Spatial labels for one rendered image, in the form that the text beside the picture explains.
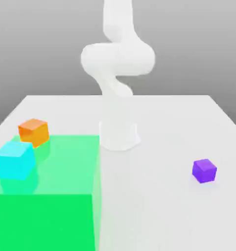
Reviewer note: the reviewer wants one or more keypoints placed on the small orange cube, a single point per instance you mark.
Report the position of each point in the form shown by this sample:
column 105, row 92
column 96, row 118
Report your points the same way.
column 34, row 131

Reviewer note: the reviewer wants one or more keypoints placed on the small cyan cube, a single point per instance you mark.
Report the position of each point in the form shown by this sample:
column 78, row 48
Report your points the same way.
column 14, row 160

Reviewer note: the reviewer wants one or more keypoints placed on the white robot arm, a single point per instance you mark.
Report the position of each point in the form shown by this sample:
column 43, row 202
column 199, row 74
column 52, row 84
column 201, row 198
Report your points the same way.
column 118, row 56

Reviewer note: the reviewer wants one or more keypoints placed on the large green box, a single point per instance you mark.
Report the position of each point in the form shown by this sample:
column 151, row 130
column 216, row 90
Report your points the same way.
column 51, row 215

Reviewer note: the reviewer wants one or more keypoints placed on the small purple cube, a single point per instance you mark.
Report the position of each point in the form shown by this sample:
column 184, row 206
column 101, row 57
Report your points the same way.
column 204, row 171

